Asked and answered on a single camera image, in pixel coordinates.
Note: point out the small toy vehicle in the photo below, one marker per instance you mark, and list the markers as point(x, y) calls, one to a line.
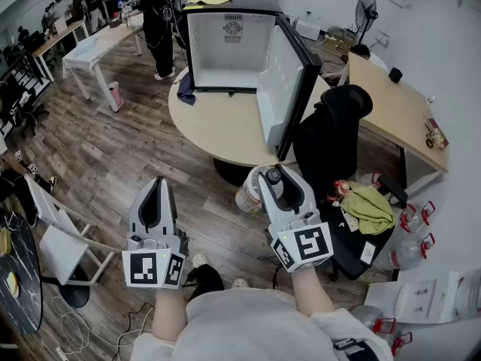
point(435, 135)

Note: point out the white wooden chair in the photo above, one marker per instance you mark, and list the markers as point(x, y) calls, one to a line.
point(62, 246)

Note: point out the light wooden desk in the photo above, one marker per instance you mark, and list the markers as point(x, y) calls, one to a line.
point(391, 107)

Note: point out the person's black trouser leg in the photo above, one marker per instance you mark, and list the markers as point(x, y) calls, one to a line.
point(206, 280)

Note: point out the red soda bottle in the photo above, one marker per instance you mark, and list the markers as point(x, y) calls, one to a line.
point(338, 190)

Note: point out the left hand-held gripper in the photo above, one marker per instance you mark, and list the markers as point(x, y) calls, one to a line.
point(144, 269)

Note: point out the white plastic bottle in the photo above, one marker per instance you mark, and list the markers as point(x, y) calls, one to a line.
point(248, 194)

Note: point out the yellow-green cloth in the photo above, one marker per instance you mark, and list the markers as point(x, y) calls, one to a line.
point(370, 209)

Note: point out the wooden desk white legs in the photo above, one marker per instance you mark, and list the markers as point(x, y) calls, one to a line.
point(56, 38)

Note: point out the white curved table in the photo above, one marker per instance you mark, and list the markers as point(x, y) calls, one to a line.
point(94, 49)

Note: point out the black mesh office chair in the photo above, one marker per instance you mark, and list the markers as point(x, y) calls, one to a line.
point(327, 137)

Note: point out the black standing fan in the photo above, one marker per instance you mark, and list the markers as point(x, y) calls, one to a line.
point(366, 11)

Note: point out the black marble round table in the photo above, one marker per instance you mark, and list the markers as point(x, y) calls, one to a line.
point(20, 276)

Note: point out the black table pedestal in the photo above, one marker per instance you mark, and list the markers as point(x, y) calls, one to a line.
point(235, 171)

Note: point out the person's grey shirt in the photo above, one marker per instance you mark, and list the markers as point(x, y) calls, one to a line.
point(248, 329)

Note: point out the white flat box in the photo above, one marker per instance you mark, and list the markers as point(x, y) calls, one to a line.
point(413, 295)

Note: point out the black mini fridge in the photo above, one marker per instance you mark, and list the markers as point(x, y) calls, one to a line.
point(233, 58)

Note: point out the pink bin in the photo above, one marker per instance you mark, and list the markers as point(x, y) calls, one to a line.
point(115, 96)

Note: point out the person's white shoe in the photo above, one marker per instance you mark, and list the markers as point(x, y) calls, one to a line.
point(240, 283)
point(201, 258)

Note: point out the person's right forearm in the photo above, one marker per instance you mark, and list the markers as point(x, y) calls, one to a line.
point(310, 295)

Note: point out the person's left forearm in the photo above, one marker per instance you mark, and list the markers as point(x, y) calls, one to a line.
point(169, 314)

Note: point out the small black box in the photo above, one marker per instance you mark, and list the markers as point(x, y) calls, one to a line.
point(395, 74)

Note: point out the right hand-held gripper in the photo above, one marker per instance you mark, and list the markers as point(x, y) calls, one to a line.
point(312, 243)

